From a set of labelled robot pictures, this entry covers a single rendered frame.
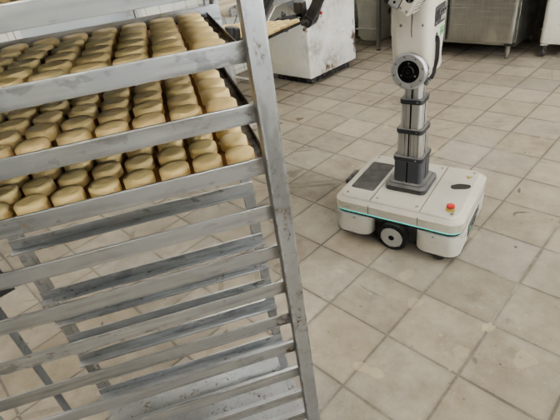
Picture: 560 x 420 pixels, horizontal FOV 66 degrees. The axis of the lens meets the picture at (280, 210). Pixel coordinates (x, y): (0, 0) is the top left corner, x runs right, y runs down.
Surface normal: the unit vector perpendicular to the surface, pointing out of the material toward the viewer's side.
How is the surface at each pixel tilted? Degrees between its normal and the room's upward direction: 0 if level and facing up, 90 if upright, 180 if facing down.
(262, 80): 90
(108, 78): 90
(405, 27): 90
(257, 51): 90
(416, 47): 101
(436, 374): 0
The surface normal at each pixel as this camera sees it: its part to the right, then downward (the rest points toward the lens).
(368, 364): -0.13, -0.82
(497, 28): -0.69, 0.48
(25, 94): 0.27, 0.51
